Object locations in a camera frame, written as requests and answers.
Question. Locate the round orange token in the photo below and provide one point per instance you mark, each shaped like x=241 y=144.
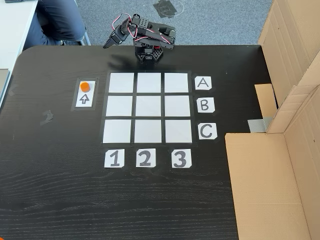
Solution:
x=85 y=86

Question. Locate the white nine-square paper grid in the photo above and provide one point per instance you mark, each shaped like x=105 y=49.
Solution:
x=148 y=106

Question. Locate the grey metal chair leg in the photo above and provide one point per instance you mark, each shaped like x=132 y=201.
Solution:
x=86 y=37

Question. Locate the black red bar clamp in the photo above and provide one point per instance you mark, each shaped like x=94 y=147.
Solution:
x=156 y=47

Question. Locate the seated person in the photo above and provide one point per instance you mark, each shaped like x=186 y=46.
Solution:
x=57 y=20

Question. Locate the white arrow paper sheet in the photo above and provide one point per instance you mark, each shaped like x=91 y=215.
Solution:
x=78 y=102

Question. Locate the paper sheet letter A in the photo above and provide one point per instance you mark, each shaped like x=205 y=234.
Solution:
x=203 y=83

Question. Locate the white table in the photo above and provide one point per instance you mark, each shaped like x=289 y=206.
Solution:
x=12 y=30

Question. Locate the clear tape scraps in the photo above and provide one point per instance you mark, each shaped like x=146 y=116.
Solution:
x=47 y=117

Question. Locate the paper sheet letter B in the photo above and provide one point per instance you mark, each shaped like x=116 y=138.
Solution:
x=205 y=105

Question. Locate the paper sheet number 1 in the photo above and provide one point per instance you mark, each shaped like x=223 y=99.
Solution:
x=114 y=158

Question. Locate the paper sheet number 2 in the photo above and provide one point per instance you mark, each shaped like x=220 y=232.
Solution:
x=145 y=157

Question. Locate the paper sheet letter C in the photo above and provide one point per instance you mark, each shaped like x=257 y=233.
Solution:
x=207 y=131

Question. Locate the paper sheet number 3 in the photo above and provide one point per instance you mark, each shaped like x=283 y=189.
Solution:
x=181 y=158

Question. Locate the brown cardboard screen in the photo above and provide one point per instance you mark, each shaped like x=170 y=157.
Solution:
x=262 y=187
x=295 y=37

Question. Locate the grey duct tape strip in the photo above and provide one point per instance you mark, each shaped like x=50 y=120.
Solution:
x=257 y=125

